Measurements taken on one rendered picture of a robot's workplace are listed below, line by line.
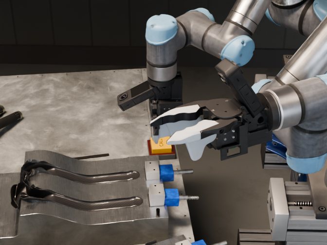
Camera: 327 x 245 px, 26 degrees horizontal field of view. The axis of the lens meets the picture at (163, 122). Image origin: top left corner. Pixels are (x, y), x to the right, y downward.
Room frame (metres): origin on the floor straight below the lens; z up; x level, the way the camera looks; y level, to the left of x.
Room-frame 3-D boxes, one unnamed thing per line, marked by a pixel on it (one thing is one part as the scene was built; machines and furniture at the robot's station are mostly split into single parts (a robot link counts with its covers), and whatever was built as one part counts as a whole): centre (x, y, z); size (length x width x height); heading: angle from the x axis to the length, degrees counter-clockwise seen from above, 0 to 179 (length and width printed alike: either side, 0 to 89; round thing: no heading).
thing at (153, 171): (1.51, -0.02, 0.89); 0.13 x 0.05 x 0.05; 96
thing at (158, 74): (1.51, 0.00, 1.23); 0.08 x 0.08 x 0.05
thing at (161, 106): (1.51, 0.00, 1.15); 0.09 x 0.08 x 0.12; 96
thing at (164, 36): (1.51, 0.00, 1.31); 0.09 x 0.08 x 0.11; 134
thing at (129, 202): (1.43, 0.23, 0.92); 0.35 x 0.16 x 0.09; 96
